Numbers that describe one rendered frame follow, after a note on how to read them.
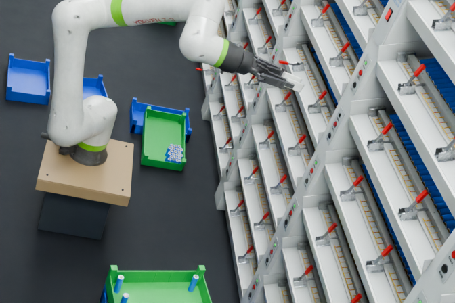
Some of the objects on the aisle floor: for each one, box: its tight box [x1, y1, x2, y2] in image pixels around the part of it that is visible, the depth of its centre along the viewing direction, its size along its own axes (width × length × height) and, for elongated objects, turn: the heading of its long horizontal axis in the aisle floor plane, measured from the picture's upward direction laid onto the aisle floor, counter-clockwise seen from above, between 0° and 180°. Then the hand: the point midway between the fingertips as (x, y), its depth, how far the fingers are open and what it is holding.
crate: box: [83, 74, 108, 101], centre depth 342 cm, size 30×20×8 cm
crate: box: [141, 106, 186, 171], centre depth 328 cm, size 30×20×8 cm
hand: (292, 82), depth 220 cm, fingers open, 3 cm apart
